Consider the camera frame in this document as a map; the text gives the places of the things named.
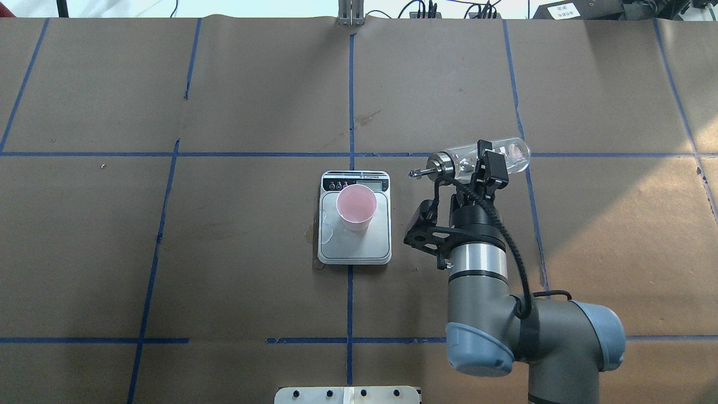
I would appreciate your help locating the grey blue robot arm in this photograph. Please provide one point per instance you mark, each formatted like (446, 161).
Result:
(494, 319)

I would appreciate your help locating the aluminium frame post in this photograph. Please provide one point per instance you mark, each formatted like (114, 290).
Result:
(351, 13)

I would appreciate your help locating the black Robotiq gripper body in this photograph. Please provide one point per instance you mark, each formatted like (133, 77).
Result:
(473, 217)

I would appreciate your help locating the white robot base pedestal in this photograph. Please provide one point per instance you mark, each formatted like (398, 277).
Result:
(350, 394)

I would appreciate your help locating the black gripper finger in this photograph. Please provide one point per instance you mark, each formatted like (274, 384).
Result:
(500, 175)
(484, 164)

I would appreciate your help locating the digital kitchen scale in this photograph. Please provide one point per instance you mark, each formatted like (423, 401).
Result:
(339, 245)

